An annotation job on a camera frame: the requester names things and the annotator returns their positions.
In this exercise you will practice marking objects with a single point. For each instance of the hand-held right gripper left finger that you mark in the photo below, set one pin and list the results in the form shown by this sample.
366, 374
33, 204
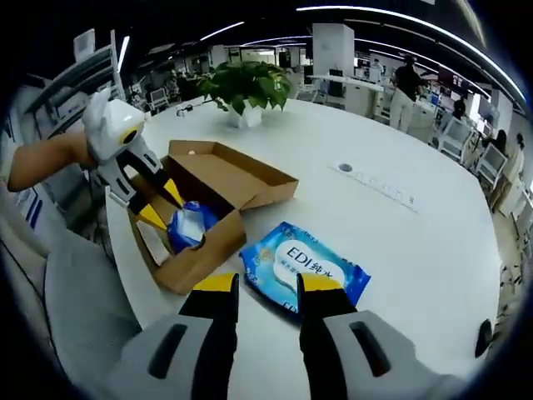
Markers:
212, 341

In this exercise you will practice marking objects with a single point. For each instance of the curved ceiling light strip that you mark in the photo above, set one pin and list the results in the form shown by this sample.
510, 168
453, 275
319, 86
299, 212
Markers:
316, 8

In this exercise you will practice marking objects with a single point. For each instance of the black pen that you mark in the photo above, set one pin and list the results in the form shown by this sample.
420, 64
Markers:
202, 101

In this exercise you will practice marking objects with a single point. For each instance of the white mesh office chair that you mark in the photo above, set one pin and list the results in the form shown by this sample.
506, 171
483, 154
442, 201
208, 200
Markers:
491, 166
456, 139

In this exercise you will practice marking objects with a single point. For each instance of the wall display screen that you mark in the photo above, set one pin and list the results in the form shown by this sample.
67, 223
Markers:
454, 79

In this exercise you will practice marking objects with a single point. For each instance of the small blue soft pack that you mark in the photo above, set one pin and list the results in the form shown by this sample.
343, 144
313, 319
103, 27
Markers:
189, 229

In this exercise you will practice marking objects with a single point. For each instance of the grey mesh office chair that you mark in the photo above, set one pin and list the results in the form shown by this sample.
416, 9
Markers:
83, 300

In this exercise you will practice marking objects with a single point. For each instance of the small white box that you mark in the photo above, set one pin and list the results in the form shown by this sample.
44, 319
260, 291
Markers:
154, 243

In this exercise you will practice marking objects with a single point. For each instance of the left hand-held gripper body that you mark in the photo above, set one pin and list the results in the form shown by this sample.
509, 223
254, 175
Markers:
108, 125

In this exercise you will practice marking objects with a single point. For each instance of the brown cardboard shoe box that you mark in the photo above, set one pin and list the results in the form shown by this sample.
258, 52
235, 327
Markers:
208, 175

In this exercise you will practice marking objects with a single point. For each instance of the green potted plant white pot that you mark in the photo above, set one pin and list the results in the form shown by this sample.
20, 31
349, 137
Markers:
245, 83

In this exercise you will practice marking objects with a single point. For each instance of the grey metal shelf rack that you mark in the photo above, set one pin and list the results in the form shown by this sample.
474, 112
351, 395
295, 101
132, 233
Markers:
83, 79

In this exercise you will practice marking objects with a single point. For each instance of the blue white-label soft wipes pack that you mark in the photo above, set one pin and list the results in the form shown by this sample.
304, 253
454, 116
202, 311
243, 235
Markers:
291, 254

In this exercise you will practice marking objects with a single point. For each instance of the white appliance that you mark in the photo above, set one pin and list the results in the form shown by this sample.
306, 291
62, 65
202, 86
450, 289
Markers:
84, 46

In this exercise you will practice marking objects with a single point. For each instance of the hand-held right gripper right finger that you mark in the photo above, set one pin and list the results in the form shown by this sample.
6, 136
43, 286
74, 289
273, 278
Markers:
320, 346

